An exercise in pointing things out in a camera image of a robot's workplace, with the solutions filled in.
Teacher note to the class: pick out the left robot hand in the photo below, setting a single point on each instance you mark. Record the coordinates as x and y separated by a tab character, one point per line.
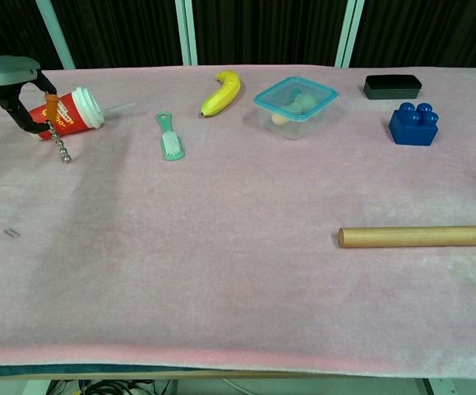
3	76

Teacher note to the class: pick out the silver paper clip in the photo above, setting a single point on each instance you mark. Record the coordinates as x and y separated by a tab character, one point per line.
11	232

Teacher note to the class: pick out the red paper cup white lid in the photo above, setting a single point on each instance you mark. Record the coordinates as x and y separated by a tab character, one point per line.
75	113

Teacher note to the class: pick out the clear drinking straw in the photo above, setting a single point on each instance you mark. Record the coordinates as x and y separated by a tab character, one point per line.
124	107

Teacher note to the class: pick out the yellow banana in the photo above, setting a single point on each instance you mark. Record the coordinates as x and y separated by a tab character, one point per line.
221	96

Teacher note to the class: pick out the clear container blue lid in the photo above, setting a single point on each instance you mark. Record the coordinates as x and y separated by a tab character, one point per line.
262	100

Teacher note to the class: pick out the pale toy inside container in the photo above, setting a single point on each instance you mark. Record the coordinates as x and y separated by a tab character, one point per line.
303	100

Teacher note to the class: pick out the pink table cloth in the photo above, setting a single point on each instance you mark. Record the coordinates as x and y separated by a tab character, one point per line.
241	267

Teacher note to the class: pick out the white table leg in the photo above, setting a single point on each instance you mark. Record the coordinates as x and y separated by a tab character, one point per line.
431	387
36	387

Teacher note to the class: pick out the black rectangular box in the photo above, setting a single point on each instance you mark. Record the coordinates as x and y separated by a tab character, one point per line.
391	90

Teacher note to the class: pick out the blue building block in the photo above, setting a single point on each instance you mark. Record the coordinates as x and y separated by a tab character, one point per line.
410	131

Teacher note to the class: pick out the wooden rolling pin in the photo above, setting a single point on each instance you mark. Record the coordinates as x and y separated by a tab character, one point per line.
418	236

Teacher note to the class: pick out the white partition post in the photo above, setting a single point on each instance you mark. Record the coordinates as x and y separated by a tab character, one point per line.
186	33
349	33
56	37

